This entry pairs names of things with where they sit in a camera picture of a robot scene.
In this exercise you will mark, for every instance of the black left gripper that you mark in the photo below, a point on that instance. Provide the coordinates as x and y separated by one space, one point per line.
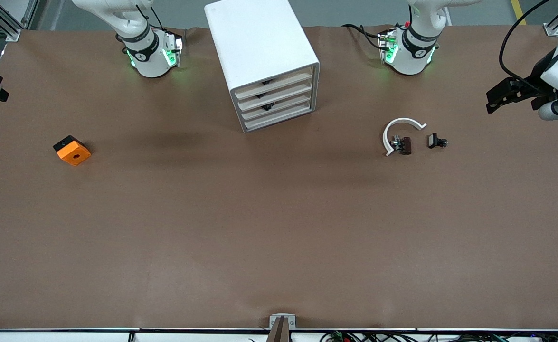
538 78

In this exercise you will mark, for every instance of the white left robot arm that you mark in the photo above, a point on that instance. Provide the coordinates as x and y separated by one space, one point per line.
414 61

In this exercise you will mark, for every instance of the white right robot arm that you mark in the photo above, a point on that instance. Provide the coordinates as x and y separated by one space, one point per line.
150 61

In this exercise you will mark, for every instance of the orange box with black base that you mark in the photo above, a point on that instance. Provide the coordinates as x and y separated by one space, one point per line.
74 154

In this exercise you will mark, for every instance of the small black plastic part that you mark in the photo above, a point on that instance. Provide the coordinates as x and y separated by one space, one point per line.
433 140

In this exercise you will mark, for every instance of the brown block with metal clip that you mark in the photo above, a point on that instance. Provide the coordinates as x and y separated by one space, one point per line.
406 145

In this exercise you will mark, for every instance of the brown table cover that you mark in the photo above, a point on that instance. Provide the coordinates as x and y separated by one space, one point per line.
278 228

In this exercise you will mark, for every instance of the white table edge rail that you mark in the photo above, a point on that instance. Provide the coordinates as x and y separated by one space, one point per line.
46 337

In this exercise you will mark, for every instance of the small metal table bracket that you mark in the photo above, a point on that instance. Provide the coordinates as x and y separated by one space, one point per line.
274 322

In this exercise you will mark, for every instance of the dark camera post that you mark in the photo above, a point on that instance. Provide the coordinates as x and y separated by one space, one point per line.
278 332

